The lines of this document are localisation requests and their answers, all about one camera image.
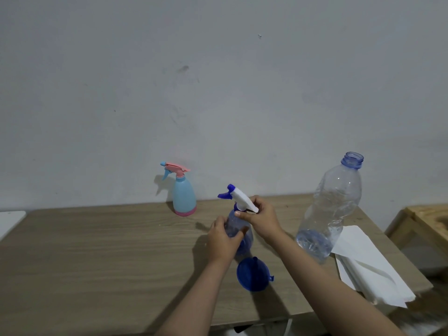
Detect person's right hand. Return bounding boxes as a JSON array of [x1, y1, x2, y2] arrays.
[[233, 195, 285, 244]]

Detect person's left hand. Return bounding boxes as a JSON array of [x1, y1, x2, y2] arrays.
[[205, 216, 245, 265]]

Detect dark blue spray bottle body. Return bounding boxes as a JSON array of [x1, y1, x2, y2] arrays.
[[224, 208, 254, 258]]

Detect white blue trigger sprayer head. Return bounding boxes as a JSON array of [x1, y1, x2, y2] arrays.
[[217, 183, 259, 214]]

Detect blue plastic funnel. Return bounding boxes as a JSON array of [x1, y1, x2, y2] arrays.
[[236, 256, 275, 293]]

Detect light blue spray bottle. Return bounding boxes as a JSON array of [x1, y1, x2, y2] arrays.
[[172, 176, 197, 217]]

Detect clear plastic water bottle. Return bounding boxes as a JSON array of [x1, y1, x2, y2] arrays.
[[295, 151, 364, 263]]

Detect pink spray trigger head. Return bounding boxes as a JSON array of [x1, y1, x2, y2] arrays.
[[160, 161, 191, 181]]

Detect person's right forearm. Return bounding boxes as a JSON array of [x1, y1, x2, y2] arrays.
[[269, 231, 406, 336]]

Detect person's left forearm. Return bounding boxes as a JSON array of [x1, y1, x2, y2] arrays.
[[155, 257, 233, 336]]

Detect white paper towels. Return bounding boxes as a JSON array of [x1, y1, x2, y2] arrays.
[[330, 225, 416, 308]]

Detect light wooden stool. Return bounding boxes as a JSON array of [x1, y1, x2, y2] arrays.
[[384, 203, 448, 263]]

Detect white cabinet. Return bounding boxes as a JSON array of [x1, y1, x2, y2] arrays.
[[0, 210, 27, 241]]

